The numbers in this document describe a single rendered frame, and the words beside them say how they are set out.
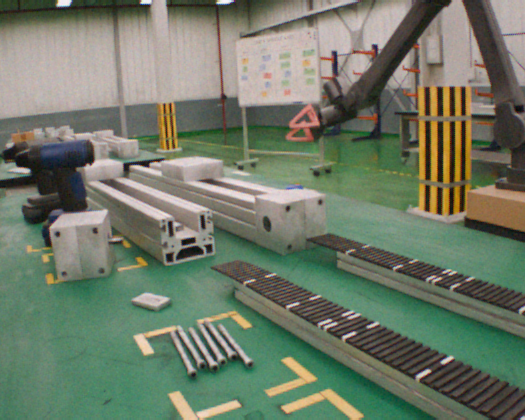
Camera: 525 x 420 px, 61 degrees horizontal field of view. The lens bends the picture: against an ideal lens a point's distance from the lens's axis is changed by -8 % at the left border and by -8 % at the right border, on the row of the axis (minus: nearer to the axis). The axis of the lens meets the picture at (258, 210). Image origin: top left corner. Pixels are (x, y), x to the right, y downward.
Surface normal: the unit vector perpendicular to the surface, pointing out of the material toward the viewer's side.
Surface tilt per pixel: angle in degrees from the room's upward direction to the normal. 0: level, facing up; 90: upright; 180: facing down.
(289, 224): 90
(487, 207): 90
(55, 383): 0
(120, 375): 0
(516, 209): 90
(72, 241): 90
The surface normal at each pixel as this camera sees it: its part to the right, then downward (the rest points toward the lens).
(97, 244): 0.18, 0.22
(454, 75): 0.46, 0.18
